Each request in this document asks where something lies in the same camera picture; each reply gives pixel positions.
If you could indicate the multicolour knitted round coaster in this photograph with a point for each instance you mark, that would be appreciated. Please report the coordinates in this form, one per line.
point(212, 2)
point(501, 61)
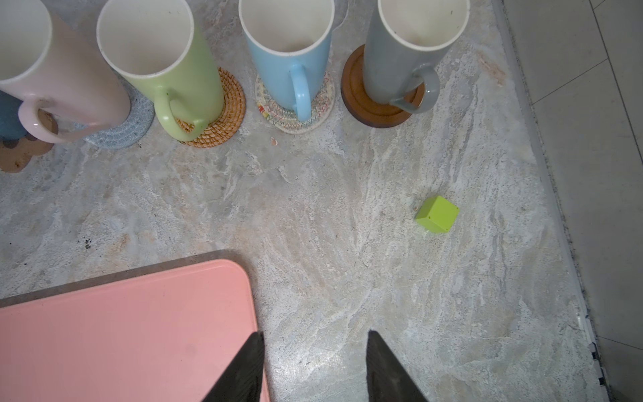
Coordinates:
point(286, 120)

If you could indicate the green small object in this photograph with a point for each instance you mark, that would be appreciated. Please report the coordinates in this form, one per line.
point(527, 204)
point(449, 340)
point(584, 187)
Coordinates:
point(437, 215)

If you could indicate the white mug pink handle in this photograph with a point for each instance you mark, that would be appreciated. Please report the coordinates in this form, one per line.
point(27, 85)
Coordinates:
point(66, 88)

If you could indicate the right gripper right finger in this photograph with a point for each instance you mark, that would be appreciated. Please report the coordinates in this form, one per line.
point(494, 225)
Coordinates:
point(387, 379)

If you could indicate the woven rattan round coaster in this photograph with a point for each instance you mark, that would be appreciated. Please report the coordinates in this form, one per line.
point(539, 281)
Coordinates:
point(231, 118)

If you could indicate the white mug green handle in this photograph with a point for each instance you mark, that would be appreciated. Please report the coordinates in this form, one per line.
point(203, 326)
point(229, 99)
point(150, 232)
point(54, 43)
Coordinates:
point(158, 47)

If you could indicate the white mug blue handle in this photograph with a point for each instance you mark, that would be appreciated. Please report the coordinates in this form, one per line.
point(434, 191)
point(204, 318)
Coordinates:
point(289, 41)

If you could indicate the cork paw print coaster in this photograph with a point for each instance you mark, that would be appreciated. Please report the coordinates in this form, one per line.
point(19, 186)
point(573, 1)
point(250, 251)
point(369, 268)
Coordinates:
point(15, 155)

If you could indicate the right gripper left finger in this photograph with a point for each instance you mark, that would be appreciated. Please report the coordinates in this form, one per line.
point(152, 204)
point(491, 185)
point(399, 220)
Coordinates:
point(242, 380)

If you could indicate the brown wooden round coaster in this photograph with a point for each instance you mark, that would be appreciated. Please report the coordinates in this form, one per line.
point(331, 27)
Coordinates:
point(361, 105)

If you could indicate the blue knitted round coaster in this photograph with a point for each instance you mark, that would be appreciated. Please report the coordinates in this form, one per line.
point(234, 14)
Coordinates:
point(139, 120)

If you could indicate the pink rectangular tray mat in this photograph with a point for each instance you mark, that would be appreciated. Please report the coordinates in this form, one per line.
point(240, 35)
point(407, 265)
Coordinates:
point(165, 336)

